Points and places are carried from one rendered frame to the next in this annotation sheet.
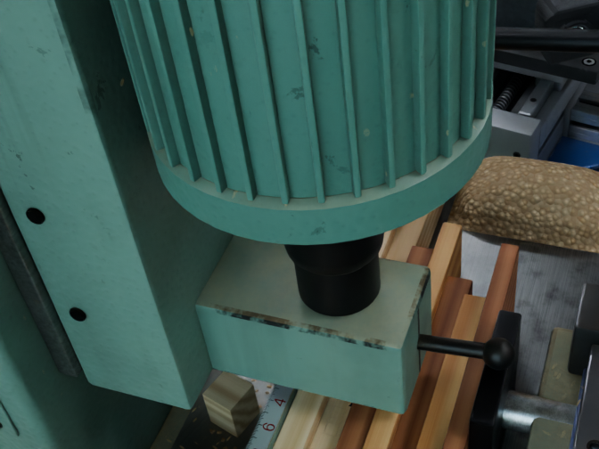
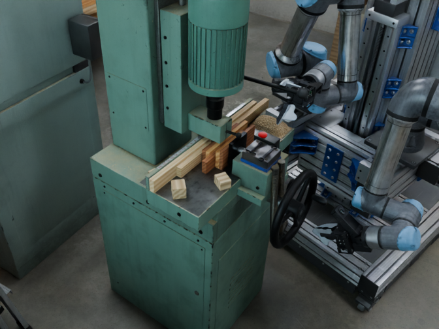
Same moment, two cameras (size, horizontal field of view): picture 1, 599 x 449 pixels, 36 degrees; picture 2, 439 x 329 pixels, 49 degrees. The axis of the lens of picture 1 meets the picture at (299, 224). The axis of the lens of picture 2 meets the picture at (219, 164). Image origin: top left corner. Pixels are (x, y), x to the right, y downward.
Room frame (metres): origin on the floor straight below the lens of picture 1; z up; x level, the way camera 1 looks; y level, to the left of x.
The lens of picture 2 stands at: (-0.96, -0.22, 1.93)
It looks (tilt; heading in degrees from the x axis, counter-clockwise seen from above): 39 degrees down; 7
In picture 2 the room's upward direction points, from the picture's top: 3 degrees clockwise
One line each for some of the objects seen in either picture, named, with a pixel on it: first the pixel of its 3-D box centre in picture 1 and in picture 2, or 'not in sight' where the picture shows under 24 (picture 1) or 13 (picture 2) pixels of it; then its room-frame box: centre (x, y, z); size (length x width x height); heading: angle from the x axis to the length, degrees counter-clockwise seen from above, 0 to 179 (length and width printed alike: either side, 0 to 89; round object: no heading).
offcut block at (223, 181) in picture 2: not in sight; (222, 181); (0.20, -0.08, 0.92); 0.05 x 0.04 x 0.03; 35
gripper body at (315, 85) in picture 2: not in sight; (304, 90); (0.53, -0.31, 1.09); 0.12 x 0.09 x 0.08; 154
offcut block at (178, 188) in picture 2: not in sight; (178, 188); (0.13, 0.05, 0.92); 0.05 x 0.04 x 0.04; 21
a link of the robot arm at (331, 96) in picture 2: not in sight; (321, 96); (0.68, -0.38, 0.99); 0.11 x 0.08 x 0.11; 118
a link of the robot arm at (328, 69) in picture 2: not in sight; (321, 74); (0.68, -0.37, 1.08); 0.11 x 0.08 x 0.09; 154
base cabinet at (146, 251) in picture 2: not in sight; (187, 239); (0.43, 0.09, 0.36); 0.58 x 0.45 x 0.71; 64
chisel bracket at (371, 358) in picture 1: (317, 324); (210, 125); (0.39, 0.00, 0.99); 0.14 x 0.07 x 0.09; 64
